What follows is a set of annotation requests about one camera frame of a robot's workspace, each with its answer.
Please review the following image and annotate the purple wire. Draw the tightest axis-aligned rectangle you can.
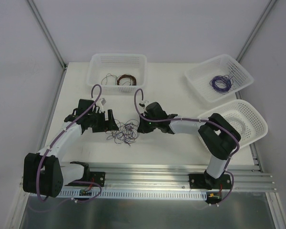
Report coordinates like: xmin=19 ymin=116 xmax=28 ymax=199
xmin=106 ymin=119 xmax=141 ymax=146
xmin=209 ymin=73 xmax=235 ymax=95

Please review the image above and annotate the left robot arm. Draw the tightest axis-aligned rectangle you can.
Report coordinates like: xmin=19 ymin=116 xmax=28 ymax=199
xmin=23 ymin=98 xmax=118 ymax=198

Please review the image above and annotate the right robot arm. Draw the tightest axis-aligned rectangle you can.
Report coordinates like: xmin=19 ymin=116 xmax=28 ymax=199
xmin=137 ymin=102 xmax=241 ymax=190

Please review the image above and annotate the white rectangular basket left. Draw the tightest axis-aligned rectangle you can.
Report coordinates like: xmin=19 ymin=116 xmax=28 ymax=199
xmin=86 ymin=53 xmax=147 ymax=94

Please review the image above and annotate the white rectangular basket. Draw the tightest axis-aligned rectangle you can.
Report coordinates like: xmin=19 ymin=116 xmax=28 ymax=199
xmin=86 ymin=53 xmax=147 ymax=94
xmin=184 ymin=54 xmax=254 ymax=103

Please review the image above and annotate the white rectangular basket right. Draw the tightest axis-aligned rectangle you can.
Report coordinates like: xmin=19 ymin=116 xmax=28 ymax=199
xmin=184 ymin=54 xmax=254 ymax=103

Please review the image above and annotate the white round-hole basket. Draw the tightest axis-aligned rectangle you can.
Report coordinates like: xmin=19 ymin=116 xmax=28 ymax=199
xmin=198 ymin=99 xmax=268 ymax=149

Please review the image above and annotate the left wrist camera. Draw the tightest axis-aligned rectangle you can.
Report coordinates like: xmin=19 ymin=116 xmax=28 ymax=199
xmin=95 ymin=98 xmax=106 ymax=113

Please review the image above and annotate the loose brown wire in basket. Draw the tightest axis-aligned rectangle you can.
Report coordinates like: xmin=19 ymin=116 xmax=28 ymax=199
xmin=100 ymin=73 xmax=134 ymax=86

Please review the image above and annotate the aluminium mounting rail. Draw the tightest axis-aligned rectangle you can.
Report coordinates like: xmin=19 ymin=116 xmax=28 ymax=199
xmin=23 ymin=162 xmax=277 ymax=191

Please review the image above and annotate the brown coiled wire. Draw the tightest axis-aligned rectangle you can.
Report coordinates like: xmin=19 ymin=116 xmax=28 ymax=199
xmin=116 ymin=74 xmax=137 ymax=86

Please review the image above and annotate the white slotted cable duct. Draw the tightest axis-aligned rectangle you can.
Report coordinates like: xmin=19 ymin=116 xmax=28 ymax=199
xmin=58 ymin=188 xmax=207 ymax=201

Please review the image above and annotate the purple coiled wire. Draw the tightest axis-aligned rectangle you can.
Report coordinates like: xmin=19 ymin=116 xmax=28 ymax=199
xmin=209 ymin=73 xmax=235 ymax=95

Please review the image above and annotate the left aluminium frame post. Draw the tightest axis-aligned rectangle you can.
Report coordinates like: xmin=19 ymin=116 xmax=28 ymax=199
xmin=25 ymin=0 xmax=67 ymax=70

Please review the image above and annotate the aluminium frame post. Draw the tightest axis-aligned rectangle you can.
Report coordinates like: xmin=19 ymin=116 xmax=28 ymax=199
xmin=236 ymin=0 xmax=279 ymax=62
xmin=25 ymin=0 xmax=67 ymax=70

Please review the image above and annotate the right aluminium frame post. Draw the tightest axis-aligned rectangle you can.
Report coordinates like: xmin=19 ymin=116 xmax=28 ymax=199
xmin=236 ymin=0 xmax=279 ymax=62

